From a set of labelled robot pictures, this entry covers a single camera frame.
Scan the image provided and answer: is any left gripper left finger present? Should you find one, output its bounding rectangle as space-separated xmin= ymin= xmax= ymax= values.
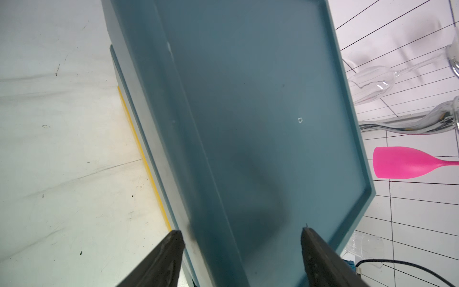
xmin=118 ymin=230 xmax=185 ymax=287

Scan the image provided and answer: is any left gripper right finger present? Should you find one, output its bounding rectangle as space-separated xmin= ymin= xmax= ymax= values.
xmin=301 ymin=227 xmax=367 ymax=287

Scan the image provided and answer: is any teal three-drawer cabinet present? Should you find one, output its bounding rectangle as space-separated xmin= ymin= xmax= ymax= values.
xmin=102 ymin=1 xmax=375 ymax=287

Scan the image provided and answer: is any clear glass cup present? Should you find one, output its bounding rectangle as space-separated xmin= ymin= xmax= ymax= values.
xmin=344 ymin=231 xmax=385 ymax=263

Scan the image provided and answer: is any yellow board under cabinet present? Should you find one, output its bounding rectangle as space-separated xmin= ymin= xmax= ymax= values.
xmin=117 ymin=86 xmax=172 ymax=231

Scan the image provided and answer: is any pink plastic wine glass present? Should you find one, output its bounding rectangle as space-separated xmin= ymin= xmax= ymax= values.
xmin=373 ymin=147 xmax=459 ymax=179

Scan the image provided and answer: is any clear hanging wine glass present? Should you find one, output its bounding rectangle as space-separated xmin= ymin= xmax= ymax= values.
xmin=348 ymin=51 xmax=446 ymax=105

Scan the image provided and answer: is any silver wine glass rack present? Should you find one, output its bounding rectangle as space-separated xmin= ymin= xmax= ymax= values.
xmin=359 ymin=30 xmax=459 ymax=135

